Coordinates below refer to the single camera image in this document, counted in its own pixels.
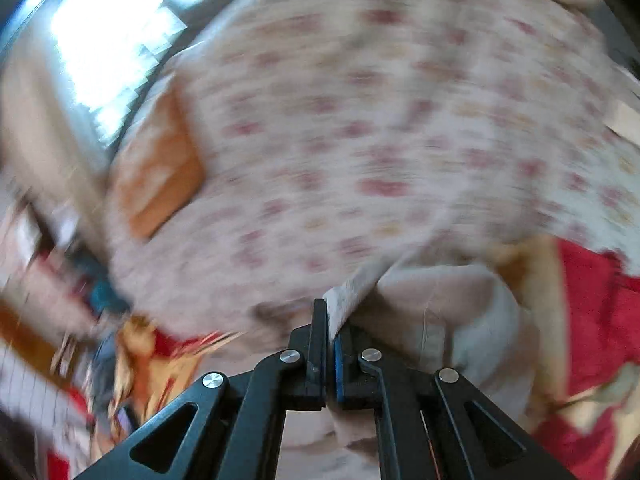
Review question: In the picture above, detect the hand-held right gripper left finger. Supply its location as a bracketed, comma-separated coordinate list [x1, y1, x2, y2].
[75, 298, 329, 480]

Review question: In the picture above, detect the beige garment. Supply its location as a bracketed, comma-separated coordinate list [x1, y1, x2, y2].
[250, 252, 543, 480]

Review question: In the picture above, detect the teal object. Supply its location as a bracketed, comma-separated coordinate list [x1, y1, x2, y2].
[90, 277, 128, 313]

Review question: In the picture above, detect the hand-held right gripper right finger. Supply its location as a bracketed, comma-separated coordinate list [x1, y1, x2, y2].
[333, 326, 577, 480]

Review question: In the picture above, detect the bright window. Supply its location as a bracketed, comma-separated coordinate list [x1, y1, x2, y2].
[49, 0, 237, 147]

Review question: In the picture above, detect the floral bed sheet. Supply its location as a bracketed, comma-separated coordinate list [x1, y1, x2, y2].
[105, 0, 640, 351]

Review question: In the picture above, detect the red orange printed blanket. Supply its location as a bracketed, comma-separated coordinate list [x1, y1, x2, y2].
[45, 237, 640, 480]

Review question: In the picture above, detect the orange cloth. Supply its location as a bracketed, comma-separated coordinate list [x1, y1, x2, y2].
[114, 85, 207, 241]

